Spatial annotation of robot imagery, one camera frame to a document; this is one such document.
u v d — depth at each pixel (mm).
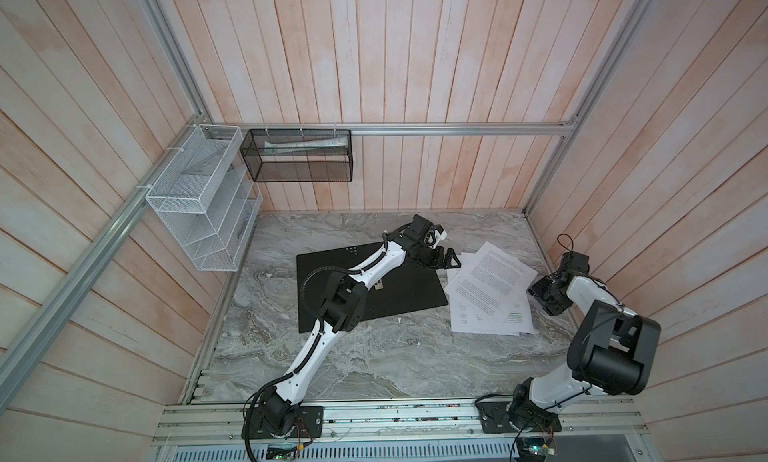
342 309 655
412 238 823
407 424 733
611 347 470
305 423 730
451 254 881
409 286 984
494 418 730
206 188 760
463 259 1079
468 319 912
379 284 1004
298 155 1048
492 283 988
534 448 711
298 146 902
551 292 769
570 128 931
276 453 711
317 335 648
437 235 923
